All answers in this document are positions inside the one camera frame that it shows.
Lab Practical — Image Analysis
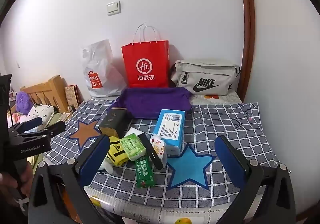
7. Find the white dotted pillow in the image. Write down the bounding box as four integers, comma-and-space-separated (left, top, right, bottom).
27, 104, 57, 122

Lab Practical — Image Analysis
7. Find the light green cassette packet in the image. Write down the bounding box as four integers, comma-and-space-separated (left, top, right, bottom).
119, 133, 147, 161

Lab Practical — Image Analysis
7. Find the green sachet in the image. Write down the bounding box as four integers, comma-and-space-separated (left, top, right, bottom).
135, 155, 155, 188

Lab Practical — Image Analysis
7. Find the dark rectangular box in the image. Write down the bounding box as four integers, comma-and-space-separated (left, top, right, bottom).
98, 108, 127, 138

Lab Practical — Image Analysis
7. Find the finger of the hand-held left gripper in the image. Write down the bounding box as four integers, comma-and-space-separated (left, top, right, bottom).
11, 121, 66, 143
9, 117, 43, 134

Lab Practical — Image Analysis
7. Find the person's left hand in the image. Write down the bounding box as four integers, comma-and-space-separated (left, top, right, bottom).
0, 164, 34, 199

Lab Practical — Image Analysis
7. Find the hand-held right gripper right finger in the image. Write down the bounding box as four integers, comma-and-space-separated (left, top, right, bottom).
214, 135, 297, 224

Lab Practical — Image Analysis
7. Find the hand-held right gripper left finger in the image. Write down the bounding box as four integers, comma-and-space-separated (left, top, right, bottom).
28, 134, 111, 224

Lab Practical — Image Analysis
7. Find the grey waist bag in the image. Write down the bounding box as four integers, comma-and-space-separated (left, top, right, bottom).
170, 58, 242, 96

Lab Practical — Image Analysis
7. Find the red paper bag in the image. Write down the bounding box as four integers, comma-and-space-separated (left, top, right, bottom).
122, 23, 170, 89

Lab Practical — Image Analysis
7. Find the blue tissue pack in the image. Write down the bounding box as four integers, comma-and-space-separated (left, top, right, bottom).
152, 109, 186, 156

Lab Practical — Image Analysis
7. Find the purple plush toy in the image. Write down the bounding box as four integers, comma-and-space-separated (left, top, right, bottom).
15, 91, 34, 112

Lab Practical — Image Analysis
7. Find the patterned book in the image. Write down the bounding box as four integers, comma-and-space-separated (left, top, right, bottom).
64, 85, 82, 111

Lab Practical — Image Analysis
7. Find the fruit print wipe packet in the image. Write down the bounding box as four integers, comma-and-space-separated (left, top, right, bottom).
149, 133, 167, 168

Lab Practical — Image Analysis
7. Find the yellow mini pouch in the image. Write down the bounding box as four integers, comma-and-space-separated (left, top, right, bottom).
106, 136, 129, 166

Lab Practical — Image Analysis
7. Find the white light switch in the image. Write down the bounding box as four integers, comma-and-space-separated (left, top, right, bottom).
107, 1, 121, 16

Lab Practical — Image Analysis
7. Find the white sponge block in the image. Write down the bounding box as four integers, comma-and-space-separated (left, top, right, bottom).
124, 127, 144, 139

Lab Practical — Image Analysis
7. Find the purple towel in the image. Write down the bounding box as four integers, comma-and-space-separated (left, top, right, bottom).
108, 87, 192, 119

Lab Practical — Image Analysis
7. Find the pink patterned cloth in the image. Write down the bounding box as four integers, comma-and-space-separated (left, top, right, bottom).
7, 112, 32, 124

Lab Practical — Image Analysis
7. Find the white plastic shopping bag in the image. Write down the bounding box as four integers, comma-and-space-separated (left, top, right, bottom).
80, 39, 125, 98

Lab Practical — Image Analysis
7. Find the wooden headboard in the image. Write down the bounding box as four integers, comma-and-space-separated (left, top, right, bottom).
20, 75, 73, 114

